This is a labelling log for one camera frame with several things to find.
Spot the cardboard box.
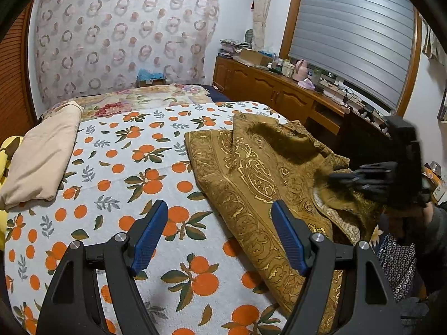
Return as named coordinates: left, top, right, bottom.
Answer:
left=237, top=49, right=275, bottom=68

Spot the blue topped box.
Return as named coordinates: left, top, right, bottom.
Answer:
left=135, top=68, right=167, bottom=88

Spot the navy blue sheet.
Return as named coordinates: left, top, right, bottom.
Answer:
left=203, top=84, right=231, bottom=103

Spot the orange fruit print bedsheet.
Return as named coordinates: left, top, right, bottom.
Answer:
left=3, top=101, right=301, bottom=335

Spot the wooden cabinet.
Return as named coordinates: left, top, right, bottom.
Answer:
left=213, top=56, right=392, bottom=147

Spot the person's dotted clothing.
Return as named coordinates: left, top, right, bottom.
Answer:
left=375, top=232, right=418, bottom=302

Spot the circle patterned curtain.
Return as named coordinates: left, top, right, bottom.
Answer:
left=30, top=0, right=220, bottom=103

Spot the floral blanket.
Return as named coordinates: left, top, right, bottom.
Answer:
left=42, top=84, right=212, bottom=121

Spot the pink kettle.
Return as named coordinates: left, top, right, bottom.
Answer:
left=293, top=59, right=310, bottom=82

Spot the stack of folded fabrics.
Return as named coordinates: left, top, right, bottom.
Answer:
left=219, top=38, right=252, bottom=58

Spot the beige folded cloth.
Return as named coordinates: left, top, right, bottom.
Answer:
left=0, top=100, right=84, bottom=212

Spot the brown patterned shirt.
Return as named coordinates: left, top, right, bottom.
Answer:
left=184, top=112, right=385, bottom=335

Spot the lace curtain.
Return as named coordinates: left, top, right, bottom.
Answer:
left=253, top=0, right=276, bottom=51

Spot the wooden slatted headboard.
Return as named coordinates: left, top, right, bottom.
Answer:
left=0, top=7, right=37, bottom=143

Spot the yellow cloth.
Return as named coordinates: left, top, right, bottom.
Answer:
left=0, top=135, right=25, bottom=252

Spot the grey window blind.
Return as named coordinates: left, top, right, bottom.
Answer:
left=288, top=0, right=416, bottom=109

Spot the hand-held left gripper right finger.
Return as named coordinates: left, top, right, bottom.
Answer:
left=270, top=200, right=400, bottom=335

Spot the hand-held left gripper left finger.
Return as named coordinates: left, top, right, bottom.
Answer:
left=37, top=200, right=169, bottom=335

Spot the beige hanging garment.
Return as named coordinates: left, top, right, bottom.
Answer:
left=422, top=21, right=447, bottom=67

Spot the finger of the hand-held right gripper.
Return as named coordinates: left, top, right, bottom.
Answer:
left=328, top=172, right=397, bottom=203
left=360, top=162, right=399, bottom=175

